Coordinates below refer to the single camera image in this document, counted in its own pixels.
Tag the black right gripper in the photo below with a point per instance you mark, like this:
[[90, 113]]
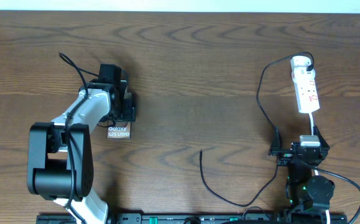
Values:
[[285, 155]]

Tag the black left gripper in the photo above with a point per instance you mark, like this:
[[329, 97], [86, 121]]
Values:
[[130, 113]]

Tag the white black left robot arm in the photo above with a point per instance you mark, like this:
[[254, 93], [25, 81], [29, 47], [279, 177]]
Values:
[[60, 163]]

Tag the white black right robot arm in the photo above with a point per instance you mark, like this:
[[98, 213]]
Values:
[[309, 194]]

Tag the white USB charger adapter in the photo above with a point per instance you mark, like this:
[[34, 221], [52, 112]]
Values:
[[301, 61]]

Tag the white power strip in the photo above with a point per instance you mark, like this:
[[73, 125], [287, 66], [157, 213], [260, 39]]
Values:
[[305, 90]]

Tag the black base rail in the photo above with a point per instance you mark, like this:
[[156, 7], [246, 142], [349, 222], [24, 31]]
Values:
[[136, 218]]

